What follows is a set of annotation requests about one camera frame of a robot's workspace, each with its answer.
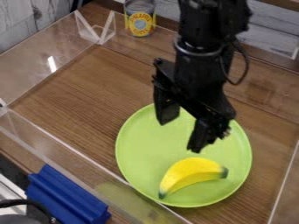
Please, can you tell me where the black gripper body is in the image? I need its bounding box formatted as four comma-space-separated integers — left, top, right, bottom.
154, 45, 236, 137

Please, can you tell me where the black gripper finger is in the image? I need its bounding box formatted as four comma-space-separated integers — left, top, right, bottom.
187, 119, 218, 153
154, 87, 180, 125

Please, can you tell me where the yellow toy banana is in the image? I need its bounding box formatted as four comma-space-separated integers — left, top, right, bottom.
158, 157, 230, 199

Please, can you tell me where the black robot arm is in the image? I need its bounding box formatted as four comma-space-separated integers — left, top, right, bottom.
154, 0, 252, 153

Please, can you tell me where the green round plate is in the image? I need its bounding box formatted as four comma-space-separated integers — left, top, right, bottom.
116, 104, 252, 207

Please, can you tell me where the yellow labelled tin can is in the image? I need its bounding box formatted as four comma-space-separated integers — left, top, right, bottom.
124, 0, 156, 38

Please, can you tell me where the blue plastic clamp block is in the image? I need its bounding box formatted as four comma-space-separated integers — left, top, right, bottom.
25, 164, 111, 224

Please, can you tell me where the clear acrylic corner bracket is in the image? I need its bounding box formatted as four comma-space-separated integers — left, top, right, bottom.
75, 10, 116, 46

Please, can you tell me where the clear acrylic enclosure wall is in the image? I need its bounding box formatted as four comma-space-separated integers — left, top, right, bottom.
0, 99, 192, 224

